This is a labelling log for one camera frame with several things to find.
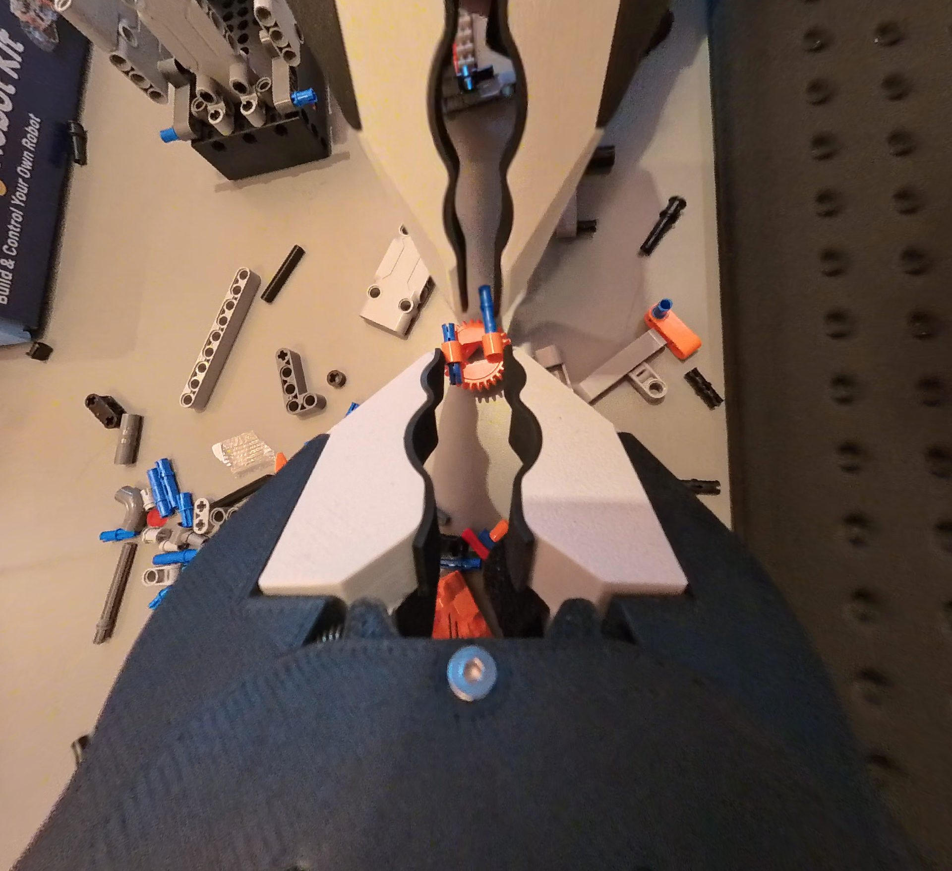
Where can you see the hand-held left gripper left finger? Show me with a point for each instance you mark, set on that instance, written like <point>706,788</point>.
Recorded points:
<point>349,514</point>

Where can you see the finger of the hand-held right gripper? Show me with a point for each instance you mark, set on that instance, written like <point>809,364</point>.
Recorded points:
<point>387,67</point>
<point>565,67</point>

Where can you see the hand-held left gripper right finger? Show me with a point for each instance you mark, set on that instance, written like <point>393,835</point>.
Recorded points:
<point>595,514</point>

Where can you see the pile of small building parts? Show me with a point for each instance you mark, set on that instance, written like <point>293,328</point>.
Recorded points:
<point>171,514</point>

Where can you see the orange toothed gear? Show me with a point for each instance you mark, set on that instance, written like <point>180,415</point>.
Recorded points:
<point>480,372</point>

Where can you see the small blue pin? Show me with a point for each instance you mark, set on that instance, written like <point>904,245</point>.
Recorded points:
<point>449,335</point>

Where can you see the black flat link piece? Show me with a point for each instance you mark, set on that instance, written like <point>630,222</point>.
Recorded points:
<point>104,408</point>

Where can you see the orange ribbed beam assembly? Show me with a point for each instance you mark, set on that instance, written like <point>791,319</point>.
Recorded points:
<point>476,79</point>

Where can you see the black double-ended pin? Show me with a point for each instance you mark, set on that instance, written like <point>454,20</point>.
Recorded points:
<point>703,485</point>

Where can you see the small clear sticker bag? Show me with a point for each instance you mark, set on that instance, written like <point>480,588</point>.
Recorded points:
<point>242,453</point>

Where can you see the grey partly built model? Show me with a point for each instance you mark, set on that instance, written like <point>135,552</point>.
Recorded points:
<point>186,30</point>

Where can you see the dark grey angled beam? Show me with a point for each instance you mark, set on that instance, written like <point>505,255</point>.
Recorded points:
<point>290,380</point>

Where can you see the black short pin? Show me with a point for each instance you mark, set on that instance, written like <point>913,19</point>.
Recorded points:
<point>703,387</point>

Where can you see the black long pin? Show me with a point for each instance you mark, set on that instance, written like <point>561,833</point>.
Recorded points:
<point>662,225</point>

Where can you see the orange connector block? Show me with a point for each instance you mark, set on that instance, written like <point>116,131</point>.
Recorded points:
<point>677,331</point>

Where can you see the long grey holed beam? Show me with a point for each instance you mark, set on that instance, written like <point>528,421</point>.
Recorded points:
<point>219,339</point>

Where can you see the grey rectangular panel piece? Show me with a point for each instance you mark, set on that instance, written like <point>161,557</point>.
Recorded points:
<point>394,291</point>

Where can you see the short black axle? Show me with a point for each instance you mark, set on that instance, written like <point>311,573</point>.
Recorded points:
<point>282,273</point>

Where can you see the grey tube connector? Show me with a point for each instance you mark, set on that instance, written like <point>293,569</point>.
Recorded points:
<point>129,439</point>

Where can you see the small black bush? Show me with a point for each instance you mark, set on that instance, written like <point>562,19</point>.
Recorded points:
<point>78,142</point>

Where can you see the blue robot kit box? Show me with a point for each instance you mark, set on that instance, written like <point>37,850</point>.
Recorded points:
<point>37,142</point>

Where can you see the tiny black tile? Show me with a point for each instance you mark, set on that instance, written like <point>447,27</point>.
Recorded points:
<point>40,351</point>

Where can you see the grey bracket frame piece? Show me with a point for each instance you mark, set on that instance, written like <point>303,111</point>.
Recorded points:
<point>580,216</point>

